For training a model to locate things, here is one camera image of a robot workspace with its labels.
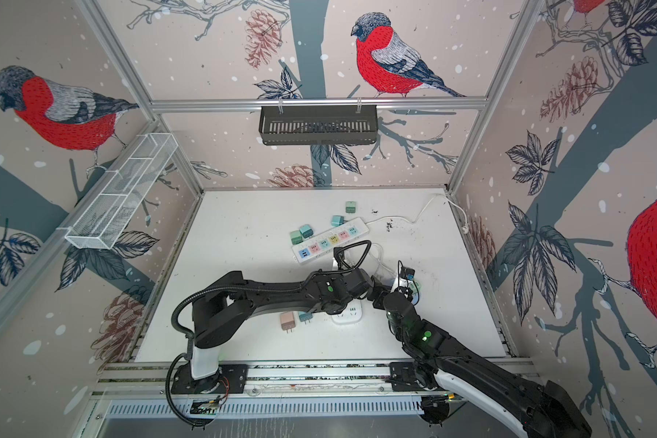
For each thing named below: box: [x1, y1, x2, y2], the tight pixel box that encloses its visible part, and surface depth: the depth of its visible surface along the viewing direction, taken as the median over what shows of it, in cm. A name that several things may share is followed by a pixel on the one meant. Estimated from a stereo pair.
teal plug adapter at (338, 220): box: [331, 215, 345, 228], surface depth 109 cm
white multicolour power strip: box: [292, 217, 371, 264], surface depth 103 cm
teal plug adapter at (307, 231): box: [299, 223, 314, 239], surface depth 106 cm
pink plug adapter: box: [280, 312, 296, 334], surface depth 84 cm
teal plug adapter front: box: [298, 311, 313, 325], surface depth 85 cm
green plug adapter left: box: [289, 229, 304, 245], surface depth 106 cm
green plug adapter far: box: [344, 200, 358, 215], surface depth 115 cm
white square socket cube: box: [331, 299, 363, 324], surface depth 84 cm
